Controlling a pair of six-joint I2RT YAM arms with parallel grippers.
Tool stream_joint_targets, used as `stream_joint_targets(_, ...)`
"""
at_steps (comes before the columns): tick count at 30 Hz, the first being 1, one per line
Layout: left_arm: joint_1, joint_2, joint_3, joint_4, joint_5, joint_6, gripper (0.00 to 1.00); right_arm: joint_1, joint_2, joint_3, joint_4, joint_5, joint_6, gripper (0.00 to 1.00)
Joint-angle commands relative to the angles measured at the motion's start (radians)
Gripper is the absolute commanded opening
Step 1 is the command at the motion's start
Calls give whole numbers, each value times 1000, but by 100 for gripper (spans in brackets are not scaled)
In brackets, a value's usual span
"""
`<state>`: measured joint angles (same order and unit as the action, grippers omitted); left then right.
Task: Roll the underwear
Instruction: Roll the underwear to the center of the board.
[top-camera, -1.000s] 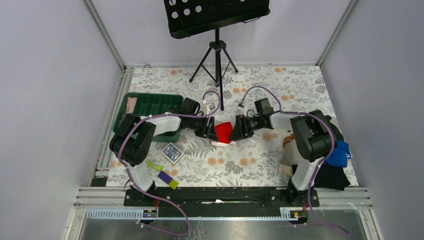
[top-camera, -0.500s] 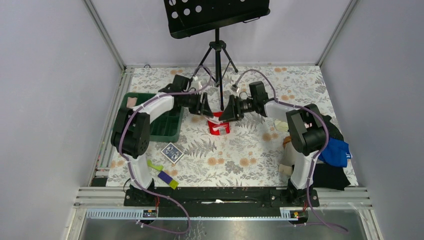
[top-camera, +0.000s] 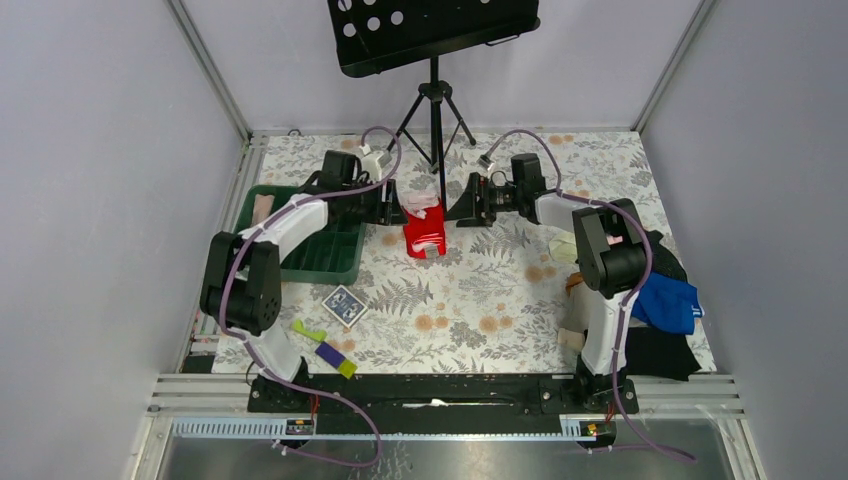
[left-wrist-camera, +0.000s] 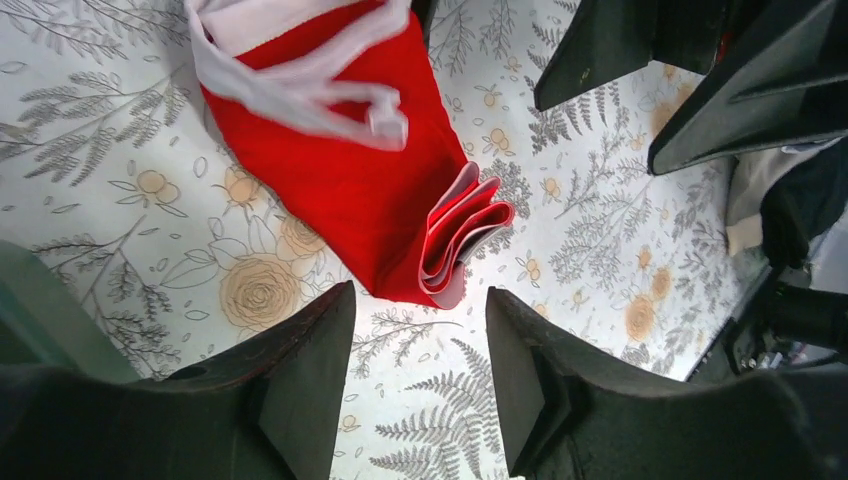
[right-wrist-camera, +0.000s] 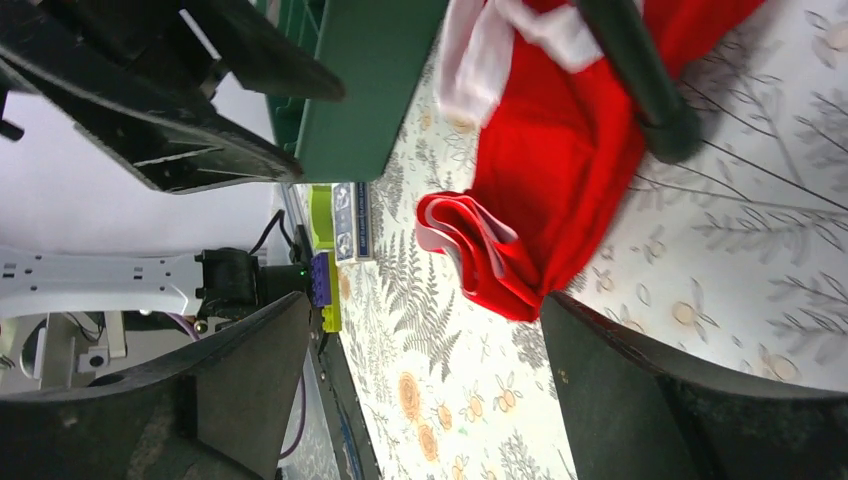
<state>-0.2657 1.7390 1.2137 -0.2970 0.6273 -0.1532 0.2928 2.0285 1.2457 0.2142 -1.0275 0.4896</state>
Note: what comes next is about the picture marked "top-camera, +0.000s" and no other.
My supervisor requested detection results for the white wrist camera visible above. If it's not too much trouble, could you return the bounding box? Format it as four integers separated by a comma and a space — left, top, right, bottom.
477, 153, 496, 175
359, 144, 393, 183

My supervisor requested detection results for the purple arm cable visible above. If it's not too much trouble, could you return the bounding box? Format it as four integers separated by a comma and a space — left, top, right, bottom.
483, 128, 698, 465
217, 125, 404, 470

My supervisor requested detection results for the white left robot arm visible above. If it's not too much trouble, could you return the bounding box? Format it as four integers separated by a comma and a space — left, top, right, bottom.
199, 151, 407, 411

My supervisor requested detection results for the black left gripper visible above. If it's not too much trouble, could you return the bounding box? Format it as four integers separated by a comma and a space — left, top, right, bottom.
342, 176, 408, 225

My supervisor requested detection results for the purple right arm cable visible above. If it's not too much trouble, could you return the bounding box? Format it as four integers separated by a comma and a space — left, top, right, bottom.
483, 128, 698, 465

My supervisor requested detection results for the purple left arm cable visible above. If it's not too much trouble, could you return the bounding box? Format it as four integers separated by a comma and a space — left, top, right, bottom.
217, 125, 404, 470

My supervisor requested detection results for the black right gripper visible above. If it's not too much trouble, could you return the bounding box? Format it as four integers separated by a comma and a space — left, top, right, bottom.
443, 173, 522, 229

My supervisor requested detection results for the red underwear white trim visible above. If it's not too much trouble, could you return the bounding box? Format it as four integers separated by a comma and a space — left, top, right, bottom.
401, 192, 447, 259

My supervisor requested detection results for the pink rolled cloth in tray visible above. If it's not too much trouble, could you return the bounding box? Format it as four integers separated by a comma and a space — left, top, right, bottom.
252, 194, 275, 221

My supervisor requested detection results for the lime green plastic piece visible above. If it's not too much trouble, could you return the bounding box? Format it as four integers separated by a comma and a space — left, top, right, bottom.
292, 319, 327, 343

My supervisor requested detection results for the blue playing card box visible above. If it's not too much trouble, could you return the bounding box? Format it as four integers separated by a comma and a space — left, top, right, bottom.
321, 285, 368, 328

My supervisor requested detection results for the brown garment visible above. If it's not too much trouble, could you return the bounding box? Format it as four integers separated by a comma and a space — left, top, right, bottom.
565, 272, 584, 297

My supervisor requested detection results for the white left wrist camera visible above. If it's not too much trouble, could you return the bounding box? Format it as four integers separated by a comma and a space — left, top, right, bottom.
359, 144, 393, 183

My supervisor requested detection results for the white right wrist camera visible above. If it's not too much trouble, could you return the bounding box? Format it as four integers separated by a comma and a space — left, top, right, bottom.
477, 153, 496, 175

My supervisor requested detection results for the black music stand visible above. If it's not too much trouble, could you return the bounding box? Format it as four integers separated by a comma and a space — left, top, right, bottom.
327, 0, 541, 201

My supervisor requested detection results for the black mesh garment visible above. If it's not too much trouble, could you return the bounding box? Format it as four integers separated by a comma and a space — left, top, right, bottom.
646, 230, 688, 282

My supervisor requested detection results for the beige grey garment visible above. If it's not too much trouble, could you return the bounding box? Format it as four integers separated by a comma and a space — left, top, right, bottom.
557, 283, 593, 353

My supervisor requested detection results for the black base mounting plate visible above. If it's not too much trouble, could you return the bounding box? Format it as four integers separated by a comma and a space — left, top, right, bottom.
247, 374, 615, 435

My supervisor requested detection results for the floral patterned table mat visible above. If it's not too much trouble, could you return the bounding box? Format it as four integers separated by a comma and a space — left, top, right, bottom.
275, 132, 674, 374

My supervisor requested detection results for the green plastic divided tray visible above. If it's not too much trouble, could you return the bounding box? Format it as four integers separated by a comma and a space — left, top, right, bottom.
234, 185, 366, 285

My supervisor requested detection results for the pale yellow-green garment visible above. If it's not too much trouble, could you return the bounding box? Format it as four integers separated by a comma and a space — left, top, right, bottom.
548, 231, 578, 264

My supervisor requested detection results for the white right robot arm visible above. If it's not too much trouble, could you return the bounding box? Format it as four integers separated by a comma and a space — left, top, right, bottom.
445, 154, 653, 412

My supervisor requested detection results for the purple and green block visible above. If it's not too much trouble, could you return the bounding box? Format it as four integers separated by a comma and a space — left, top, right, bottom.
315, 342, 357, 379

